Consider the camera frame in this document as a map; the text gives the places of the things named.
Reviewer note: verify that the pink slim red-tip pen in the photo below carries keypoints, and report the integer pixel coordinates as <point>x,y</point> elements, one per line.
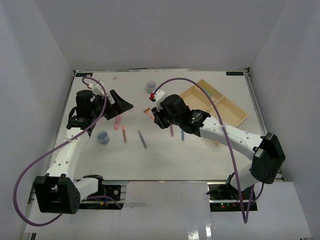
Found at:
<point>171,131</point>

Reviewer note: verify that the cream wooden divided tray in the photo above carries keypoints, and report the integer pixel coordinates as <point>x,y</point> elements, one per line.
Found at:
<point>231,114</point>

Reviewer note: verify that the purple slim capped pen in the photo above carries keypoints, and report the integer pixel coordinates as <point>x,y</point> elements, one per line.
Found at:
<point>142,139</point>

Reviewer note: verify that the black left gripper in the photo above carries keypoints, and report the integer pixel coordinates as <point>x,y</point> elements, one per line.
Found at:
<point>120,106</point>

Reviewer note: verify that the beige slim orange-tip pen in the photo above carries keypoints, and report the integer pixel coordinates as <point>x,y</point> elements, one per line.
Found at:
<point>124,134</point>

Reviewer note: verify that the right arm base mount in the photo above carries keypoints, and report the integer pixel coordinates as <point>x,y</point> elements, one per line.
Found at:
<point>221,201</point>

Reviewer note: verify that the blue slim capped pen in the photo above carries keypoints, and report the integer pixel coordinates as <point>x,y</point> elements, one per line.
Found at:
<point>182,135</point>

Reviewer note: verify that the clear jar blue beads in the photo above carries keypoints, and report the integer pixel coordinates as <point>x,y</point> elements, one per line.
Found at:
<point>103,137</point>

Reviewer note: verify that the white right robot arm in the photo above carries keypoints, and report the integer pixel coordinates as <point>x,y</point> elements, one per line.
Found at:
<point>265,152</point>

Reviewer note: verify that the orange chunky highlighter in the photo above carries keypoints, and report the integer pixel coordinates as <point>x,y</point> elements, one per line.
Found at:
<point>148,111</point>

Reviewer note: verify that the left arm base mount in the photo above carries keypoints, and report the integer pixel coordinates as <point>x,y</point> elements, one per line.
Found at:
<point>112,198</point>

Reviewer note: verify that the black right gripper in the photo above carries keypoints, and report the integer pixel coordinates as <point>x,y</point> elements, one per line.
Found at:
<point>158,116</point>

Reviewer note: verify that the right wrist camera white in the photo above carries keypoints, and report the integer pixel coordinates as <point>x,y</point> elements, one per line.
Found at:
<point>157,98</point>

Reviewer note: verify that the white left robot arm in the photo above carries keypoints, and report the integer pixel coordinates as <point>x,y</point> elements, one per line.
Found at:
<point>56,191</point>

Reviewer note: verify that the clear jar purple beads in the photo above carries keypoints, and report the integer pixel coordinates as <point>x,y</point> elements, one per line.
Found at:
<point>151,86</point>

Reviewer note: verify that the pink chunky highlighter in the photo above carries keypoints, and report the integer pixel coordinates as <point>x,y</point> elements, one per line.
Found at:
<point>117,121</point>

